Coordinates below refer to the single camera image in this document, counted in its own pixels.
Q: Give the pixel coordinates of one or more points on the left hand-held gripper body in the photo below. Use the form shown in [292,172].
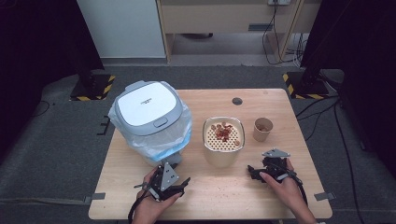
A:
[169,177]

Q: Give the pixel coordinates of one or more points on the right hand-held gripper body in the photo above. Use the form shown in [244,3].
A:
[275,165]

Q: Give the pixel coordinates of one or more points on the brown paper cup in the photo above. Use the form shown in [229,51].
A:
[263,132]

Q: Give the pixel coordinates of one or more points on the beige strainer container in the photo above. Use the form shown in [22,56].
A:
[222,152]

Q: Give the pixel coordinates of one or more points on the person's left hand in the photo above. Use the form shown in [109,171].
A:
[152,208]

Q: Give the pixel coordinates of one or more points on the person's right hand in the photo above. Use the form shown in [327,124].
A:
[289,193]

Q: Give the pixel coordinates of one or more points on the translucent trash bag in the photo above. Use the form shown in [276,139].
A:
[174,140]

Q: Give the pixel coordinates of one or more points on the pile of berries and slices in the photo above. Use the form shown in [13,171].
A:
[223,133]

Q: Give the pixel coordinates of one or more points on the grey tape piece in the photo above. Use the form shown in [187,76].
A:
[324,196]
[95,197]

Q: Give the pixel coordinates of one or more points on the grey table grommet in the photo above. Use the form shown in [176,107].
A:
[237,101]

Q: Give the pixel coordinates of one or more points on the grey white trash can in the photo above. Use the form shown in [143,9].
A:
[146,105]

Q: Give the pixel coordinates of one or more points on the striped stand base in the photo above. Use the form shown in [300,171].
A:
[306,88]
[93,88]

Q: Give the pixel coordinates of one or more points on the black curtain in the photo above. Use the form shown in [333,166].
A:
[37,56]
[358,46]

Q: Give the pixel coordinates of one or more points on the white cabinet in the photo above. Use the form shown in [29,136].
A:
[121,28]

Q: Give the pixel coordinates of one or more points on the wooden desk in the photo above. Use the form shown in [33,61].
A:
[218,15]

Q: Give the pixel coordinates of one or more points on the white power strip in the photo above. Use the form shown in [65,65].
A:
[279,2]

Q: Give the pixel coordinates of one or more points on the black table bracket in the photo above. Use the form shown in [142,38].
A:
[104,124]

